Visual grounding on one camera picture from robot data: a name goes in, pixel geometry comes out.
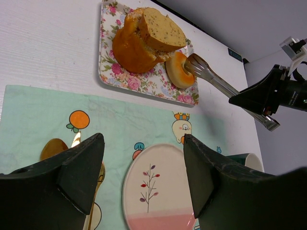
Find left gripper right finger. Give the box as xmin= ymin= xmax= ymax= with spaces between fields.
xmin=184 ymin=134 xmax=307 ymax=230

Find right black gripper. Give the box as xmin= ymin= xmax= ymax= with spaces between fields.
xmin=229 ymin=65 xmax=307 ymax=115

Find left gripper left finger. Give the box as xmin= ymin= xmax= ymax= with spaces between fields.
xmin=0 ymin=133 xmax=105 ymax=230

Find metal food tongs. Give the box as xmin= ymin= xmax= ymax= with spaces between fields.
xmin=184 ymin=53 xmax=280 ymax=131

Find orange glazed donut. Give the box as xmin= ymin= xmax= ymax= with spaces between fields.
xmin=165 ymin=52 xmax=195 ymax=89

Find seeded bread slice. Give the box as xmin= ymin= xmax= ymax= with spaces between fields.
xmin=139 ymin=7 xmax=186 ymax=52

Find green ceramic mug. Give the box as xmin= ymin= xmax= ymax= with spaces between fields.
xmin=227 ymin=153 xmax=264 ymax=172

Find gold spoon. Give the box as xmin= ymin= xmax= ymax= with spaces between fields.
xmin=40 ymin=138 xmax=68 ymax=161

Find gold fork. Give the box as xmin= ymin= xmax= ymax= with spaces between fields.
xmin=87 ymin=162 xmax=106 ymax=230

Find gold knife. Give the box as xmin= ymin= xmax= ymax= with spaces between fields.
xmin=71 ymin=131 xmax=81 ymax=148

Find right blue table label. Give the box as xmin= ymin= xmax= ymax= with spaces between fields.
xmin=228 ymin=48 xmax=243 ymax=62

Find pink white ceramic plate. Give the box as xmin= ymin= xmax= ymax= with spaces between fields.
xmin=122 ymin=142 xmax=196 ymax=230

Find mint cartoon placemat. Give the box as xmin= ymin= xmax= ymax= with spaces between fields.
xmin=0 ymin=84 xmax=228 ymax=230

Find floral rectangular tray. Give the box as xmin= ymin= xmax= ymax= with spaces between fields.
xmin=98 ymin=0 xmax=199 ymax=105

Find large orange sponge cake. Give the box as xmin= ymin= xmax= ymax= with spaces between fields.
xmin=112 ymin=8 xmax=174 ymax=73

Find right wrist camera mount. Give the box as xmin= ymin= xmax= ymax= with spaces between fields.
xmin=279 ymin=37 xmax=307 ymax=75

